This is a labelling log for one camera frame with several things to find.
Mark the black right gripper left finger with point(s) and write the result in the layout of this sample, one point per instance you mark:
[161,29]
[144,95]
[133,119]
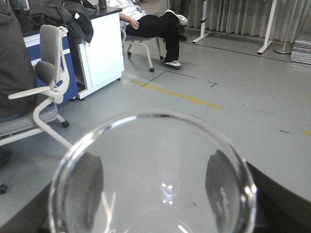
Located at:
[84,193]

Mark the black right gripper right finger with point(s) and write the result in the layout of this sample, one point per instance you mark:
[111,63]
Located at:
[223,191]

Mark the clear glass beaker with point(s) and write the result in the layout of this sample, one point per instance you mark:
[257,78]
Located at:
[154,167]

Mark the white grey office chair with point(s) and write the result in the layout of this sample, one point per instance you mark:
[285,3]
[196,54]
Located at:
[53,71]

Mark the white blue lab bench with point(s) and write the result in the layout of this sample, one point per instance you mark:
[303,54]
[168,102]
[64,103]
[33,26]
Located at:
[96,64]

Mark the person in grey hoodie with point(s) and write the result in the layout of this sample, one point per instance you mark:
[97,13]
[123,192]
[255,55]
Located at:
[16,71]

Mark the stack of metal plates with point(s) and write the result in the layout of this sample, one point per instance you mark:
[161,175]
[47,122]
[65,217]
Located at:
[301,52]

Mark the grey chair under person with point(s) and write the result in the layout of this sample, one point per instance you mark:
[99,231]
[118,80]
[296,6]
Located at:
[132,40]

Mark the seated person black trousers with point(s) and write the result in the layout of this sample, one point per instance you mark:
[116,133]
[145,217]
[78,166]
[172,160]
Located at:
[137,22]

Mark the black jacket on bench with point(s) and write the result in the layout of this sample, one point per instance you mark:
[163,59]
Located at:
[75,15]

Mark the grey curtain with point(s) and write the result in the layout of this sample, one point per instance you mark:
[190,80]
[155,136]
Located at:
[291,19]

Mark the white desk leg frame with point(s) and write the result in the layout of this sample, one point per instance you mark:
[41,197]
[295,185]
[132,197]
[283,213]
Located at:
[267,26]

